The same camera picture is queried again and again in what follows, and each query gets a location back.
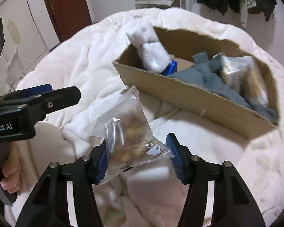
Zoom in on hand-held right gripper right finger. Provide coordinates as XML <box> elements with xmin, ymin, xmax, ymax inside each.
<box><xmin>166</xmin><ymin>133</ymin><xmax>267</xmax><ymax>227</ymax></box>

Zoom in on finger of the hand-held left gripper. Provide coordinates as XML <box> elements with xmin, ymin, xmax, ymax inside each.
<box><xmin>0</xmin><ymin>84</ymin><xmax>53</xmax><ymax>104</ymax></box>
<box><xmin>3</xmin><ymin>86</ymin><xmax>81</xmax><ymax>121</ymax></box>

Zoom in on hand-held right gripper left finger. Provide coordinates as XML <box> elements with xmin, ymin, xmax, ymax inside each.
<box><xmin>15</xmin><ymin>138</ymin><xmax>108</xmax><ymax>227</ymax></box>

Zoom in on clear nut snack packet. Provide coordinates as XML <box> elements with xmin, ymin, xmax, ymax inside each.
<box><xmin>85</xmin><ymin>85</ymin><xmax>175</xmax><ymax>185</ymax></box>

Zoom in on cardboard box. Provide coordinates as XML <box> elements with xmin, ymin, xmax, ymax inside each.
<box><xmin>112</xmin><ymin>26</ymin><xmax>280</xmax><ymax>140</ymax></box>

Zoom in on dark grey cloth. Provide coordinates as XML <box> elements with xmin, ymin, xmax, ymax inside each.
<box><xmin>170</xmin><ymin>51</ymin><xmax>278</xmax><ymax>123</ymax></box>

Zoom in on blue tissue pack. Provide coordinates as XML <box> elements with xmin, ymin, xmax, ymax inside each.
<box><xmin>142</xmin><ymin>59</ymin><xmax>178</xmax><ymax>76</ymax></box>

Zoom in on white socks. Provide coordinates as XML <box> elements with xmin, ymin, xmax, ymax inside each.
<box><xmin>125</xmin><ymin>20</ymin><xmax>171</xmax><ymax>72</ymax></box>

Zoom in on yellowish clear snack packet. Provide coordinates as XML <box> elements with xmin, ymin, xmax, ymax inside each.
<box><xmin>224</xmin><ymin>55</ymin><xmax>270</xmax><ymax>107</ymax></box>

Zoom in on person's left hand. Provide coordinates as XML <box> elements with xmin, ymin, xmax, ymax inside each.
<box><xmin>1</xmin><ymin>143</ymin><xmax>22</xmax><ymax>192</ymax></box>

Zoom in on white fluffy blanket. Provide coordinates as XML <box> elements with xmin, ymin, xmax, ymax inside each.
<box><xmin>3</xmin><ymin>7</ymin><xmax>284</xmax><ymax>227</ymax></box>

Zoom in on white wardrobe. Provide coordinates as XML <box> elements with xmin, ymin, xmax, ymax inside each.
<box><xmin>0</xmin><ymin>0</ymin><xmax>61</xmax><ymax>93</ymax></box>

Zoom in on brown door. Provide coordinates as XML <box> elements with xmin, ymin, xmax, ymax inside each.
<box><xmin>40</xmin><ymin>0</ymin><xmax>93</xmax><ymax>43</ymax></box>

